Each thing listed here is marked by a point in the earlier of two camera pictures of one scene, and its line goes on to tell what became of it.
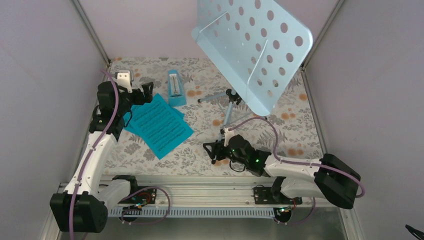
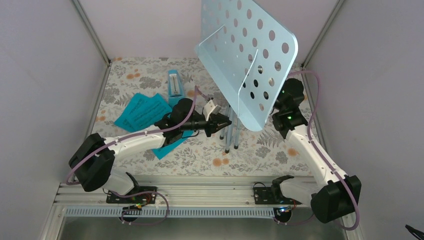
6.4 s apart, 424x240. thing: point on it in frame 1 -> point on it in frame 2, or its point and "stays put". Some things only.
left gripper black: x=147 y=94 -> x=211 y=125
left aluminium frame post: x=91 y=31 stays put
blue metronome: x=176 y=95 stays put
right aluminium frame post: x=338 y=5 stays put
